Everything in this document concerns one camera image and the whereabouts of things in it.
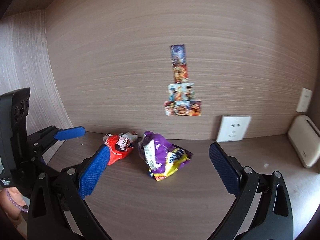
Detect person's left hand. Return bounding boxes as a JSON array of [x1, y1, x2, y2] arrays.
[[1, 187, 28, 228]]

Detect red snack wrapper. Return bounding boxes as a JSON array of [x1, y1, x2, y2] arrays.
[[103, 131, 138, 166]]

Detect purple yellow snack bag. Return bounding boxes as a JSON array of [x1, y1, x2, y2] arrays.
[[138, 131, 193, 181]]

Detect white toaster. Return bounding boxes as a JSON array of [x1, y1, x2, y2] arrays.
[[287, 115, 319, 168]]

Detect colourful card stickers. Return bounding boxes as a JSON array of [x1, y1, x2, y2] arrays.
[[164, 44, 202, 116]]

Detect white wall socket lower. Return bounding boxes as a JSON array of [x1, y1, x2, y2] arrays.
[[216, 115, 252, 142]]

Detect white wall socket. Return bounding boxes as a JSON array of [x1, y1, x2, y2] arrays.
[[216, 115, 252, 142], [296, 88, 312, 113]]

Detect white wall socket upper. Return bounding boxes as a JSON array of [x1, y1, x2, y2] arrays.
[[296, 88, 312, 113]]

